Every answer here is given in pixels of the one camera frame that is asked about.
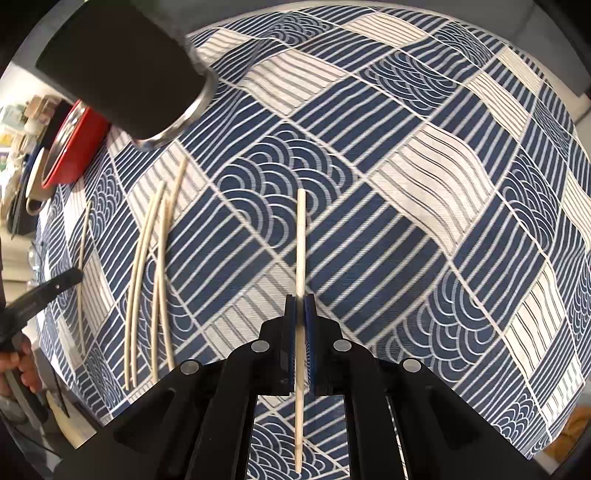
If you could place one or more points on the blue patterned tablecloth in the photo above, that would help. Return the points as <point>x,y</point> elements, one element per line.
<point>448,198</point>

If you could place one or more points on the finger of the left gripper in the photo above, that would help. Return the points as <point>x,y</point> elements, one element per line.
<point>37,299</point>

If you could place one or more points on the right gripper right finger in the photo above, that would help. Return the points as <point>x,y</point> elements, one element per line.
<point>402,420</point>

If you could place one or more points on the steel bowl with red rim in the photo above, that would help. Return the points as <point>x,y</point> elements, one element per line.
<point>75,145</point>

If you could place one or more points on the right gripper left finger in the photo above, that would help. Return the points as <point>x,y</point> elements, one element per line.
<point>196,422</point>

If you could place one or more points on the black steel utensil cup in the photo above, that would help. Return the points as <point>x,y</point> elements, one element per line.
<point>118,62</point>

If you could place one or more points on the person's left hand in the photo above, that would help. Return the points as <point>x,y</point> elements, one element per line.
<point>23,364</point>

